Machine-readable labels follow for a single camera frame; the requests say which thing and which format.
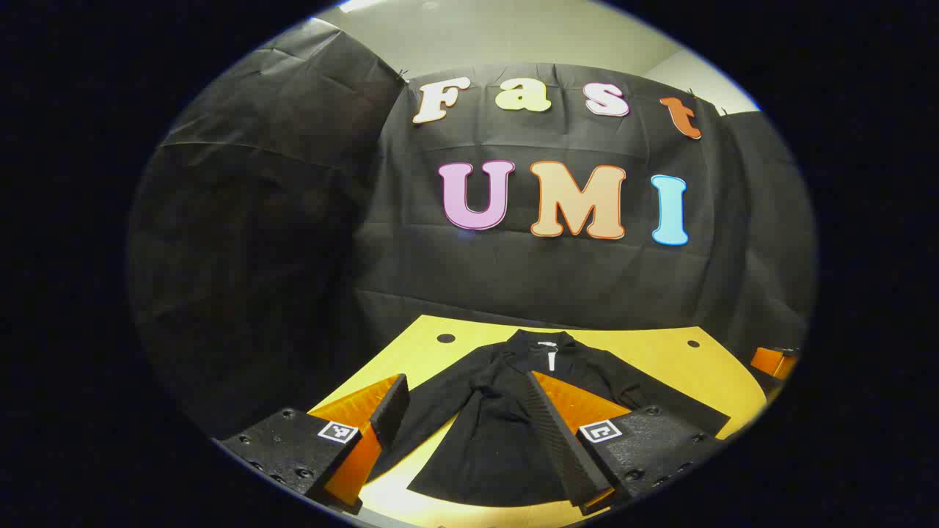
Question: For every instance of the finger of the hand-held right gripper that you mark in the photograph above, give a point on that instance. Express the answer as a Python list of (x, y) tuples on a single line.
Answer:
[(770, 362)]

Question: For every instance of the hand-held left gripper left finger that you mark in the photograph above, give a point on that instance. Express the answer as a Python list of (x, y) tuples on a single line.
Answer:
[(392, 412)]

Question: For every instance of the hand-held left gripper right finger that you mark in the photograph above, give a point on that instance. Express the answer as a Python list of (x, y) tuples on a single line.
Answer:
[(561, 440)]

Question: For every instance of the black jacket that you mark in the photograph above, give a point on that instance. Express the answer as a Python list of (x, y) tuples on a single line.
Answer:
[(484, 440)]

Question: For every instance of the black backdrop cloth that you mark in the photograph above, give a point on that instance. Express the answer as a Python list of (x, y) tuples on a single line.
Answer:
[(513, 279)]

